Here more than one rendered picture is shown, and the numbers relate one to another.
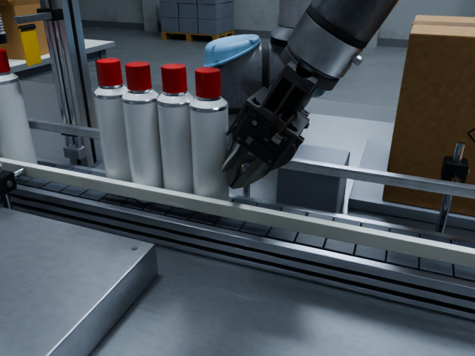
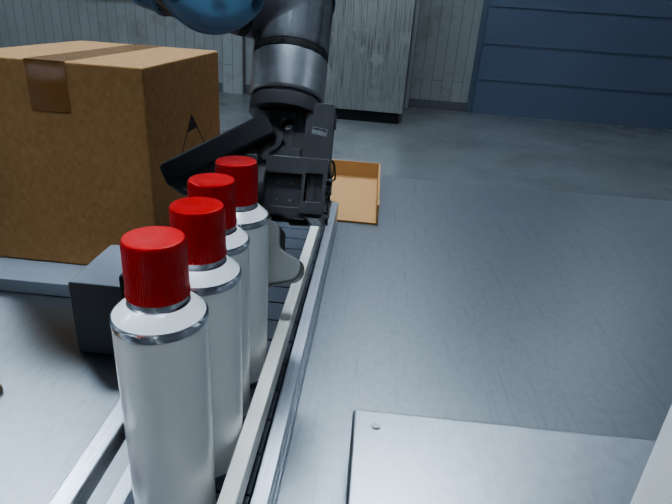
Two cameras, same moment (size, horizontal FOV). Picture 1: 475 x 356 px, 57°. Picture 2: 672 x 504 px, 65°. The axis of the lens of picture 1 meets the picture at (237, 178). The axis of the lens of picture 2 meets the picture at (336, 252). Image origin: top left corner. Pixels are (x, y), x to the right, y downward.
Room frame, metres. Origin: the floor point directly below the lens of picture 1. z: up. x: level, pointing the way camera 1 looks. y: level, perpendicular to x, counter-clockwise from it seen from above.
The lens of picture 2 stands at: (0.61, 0.45, 1.20)
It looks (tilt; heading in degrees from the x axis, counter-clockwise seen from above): 25 degrees down; 252
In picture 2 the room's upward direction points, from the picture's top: 4 degrees clockwise
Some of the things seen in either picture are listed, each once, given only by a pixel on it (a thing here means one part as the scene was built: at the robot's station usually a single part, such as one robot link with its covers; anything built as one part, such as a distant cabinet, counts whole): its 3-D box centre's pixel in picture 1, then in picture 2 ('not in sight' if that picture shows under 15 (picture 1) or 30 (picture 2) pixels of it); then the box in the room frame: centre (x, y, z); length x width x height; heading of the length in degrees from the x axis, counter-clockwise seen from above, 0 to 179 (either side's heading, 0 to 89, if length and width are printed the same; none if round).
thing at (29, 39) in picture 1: (30, 44); not in sight; (0.69, 0.32, 1.09); 0.03 x 0.01 x 0.06; 159
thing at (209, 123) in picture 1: (210, 143); (238, 276); (0.57, 0.04, 0.98); 0.05 x 0.05 x 0.20
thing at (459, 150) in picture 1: (449, 204); not in sight; (0.52, -0.29, 0.91); 0.07 x 0.03 x 0.17; 159
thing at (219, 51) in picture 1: (235, 68); not in sight; (0.94, 0.00, 1.00); 0.13 x 0.12 x 0.14; 91
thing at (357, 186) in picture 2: not in sight; (318, 185); (0.32, -0.61, 0.85); 0.30 x 0.26 x 0.04; 69
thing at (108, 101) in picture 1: (116, 128); (167, 394); (0.62, 0.18, 0.98); 0.05 x 0.05 x 0.20
